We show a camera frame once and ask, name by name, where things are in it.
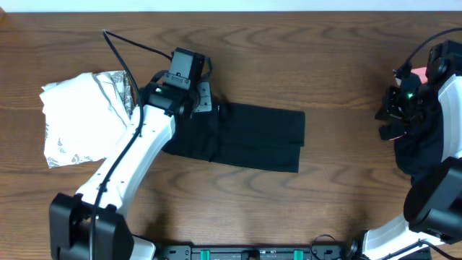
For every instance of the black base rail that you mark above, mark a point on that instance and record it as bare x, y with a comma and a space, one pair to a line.
249, 252

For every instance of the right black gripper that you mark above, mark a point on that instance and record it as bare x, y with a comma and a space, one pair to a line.
390, 111

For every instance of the pink garment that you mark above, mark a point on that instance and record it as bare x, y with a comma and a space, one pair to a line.
408, 104

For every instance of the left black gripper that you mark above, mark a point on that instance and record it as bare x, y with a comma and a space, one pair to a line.
206, 102

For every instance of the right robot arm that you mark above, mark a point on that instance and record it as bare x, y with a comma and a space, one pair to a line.
433, 205

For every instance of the white patterned folded cloth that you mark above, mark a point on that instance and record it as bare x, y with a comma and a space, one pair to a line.
85, 117

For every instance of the black clothes pile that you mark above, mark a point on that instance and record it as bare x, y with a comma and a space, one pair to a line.
420, 151

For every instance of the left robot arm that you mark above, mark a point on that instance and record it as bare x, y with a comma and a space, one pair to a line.
92, 223

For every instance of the black t-shirt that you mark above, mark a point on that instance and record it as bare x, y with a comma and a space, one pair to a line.
246, 136

